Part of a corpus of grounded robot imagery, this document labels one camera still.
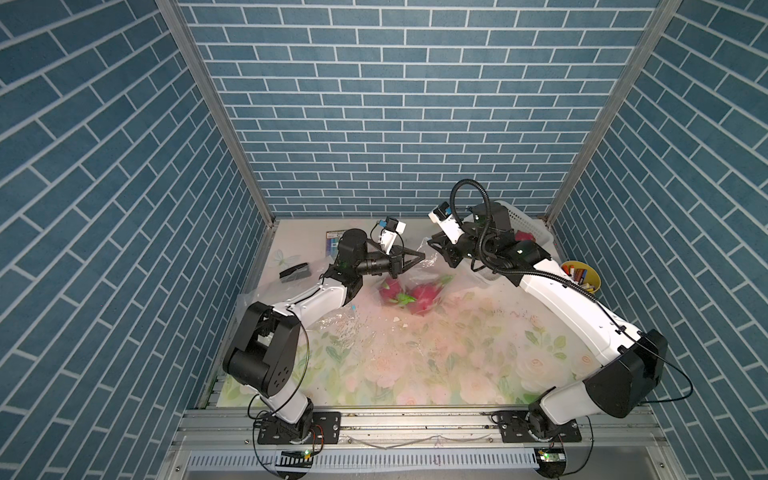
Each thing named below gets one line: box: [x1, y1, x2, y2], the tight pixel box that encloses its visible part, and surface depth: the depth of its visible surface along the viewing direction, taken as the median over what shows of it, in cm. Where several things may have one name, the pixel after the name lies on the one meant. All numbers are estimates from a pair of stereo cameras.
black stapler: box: [279, 262, 312, 283], surface depth 104 cm
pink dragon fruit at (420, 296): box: [398, 276, 453, 316], surface depth 85 cm
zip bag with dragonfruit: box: [376, 241, 475, 320], surface depth 90 cm
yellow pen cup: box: [561, 260, 601, 294], surface depth 91 cm
